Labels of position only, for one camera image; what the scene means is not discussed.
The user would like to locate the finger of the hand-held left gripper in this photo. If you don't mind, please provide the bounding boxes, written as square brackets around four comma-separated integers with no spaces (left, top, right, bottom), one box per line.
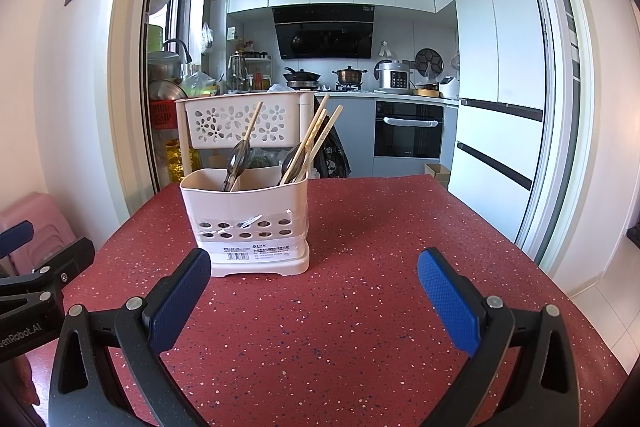
[0,220,35,260]
[0,237,96,308]

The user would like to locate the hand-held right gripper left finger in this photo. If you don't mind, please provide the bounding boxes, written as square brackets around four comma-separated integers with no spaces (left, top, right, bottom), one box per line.
[47,248,213,427]

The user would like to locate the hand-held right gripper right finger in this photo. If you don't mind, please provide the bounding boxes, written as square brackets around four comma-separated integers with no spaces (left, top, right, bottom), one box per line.
[417,248,596,427]

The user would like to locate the white plastic utensil holder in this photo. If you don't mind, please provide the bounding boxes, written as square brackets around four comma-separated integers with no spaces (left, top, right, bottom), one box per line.
[179,166,311,279]

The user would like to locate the black handled spoon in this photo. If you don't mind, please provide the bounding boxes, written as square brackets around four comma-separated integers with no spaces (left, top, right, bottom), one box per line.
[279,147,300,186]
[235,140,253,180]
[221,142,246,192]
[292,142,316,180]

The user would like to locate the plain wooden chopstick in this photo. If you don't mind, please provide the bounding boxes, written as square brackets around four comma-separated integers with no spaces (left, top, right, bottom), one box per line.
[229,102,264,192]

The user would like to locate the long light bamboo chopstick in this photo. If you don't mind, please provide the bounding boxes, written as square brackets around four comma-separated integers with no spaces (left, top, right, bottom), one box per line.
[281,94,331,186]

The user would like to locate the pink plastic stools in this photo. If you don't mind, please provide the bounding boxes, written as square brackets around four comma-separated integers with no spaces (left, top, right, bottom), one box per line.
[0,192,78,278]

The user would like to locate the cardboard box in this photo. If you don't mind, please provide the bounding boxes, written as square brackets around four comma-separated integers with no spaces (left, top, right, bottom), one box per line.
[424,163,451,188]

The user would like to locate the gold foil bag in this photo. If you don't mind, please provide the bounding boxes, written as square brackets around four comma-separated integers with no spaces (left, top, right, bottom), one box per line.
[162,138,188,182]

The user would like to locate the black built-in oven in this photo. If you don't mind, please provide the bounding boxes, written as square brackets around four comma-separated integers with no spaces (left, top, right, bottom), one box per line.
[373,100,445,159]

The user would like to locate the red plastic basket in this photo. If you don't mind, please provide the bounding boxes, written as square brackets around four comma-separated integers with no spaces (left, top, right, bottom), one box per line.
[150,99,178,130]

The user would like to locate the black bag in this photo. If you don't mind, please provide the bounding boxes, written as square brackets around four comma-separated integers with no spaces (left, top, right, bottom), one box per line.
[312,127,352,180]

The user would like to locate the white flower-pattern basket cart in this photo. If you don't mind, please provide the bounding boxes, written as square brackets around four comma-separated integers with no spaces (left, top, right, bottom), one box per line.
[175,91,316,180]

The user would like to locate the grey kitchen counter cabinet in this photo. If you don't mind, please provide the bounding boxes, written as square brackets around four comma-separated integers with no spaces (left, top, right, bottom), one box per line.
[312,89,460,180]

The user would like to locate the white kitchen appliance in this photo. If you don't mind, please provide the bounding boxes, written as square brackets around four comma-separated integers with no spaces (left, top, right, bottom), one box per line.
[437,76,460,100]

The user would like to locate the steel stockpot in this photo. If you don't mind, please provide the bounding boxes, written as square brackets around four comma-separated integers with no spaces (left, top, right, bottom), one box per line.
[148,51,181,80]

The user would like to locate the silver pressure cooker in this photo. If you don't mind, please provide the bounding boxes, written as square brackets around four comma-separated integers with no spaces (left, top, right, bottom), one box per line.
[374,59,415,95]

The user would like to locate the white spice rack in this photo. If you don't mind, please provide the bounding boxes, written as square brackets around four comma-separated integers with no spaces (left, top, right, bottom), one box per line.
[227,52,273,92]

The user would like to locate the steel pot with lid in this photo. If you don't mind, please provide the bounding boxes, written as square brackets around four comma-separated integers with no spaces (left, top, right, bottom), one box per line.
[332,65,367,86]

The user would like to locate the white refrigerator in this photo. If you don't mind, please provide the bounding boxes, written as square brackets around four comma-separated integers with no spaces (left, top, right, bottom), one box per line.
[447,0,547,242]

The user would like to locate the kitchen faucet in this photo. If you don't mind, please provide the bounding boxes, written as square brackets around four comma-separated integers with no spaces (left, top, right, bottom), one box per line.
[162,38,193,64]

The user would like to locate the black wok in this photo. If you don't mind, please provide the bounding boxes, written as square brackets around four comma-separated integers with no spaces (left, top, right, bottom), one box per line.
[283,67,322,88]

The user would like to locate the black range hood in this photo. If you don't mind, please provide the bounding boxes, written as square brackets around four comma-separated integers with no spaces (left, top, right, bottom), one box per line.
[271,3,376,60]

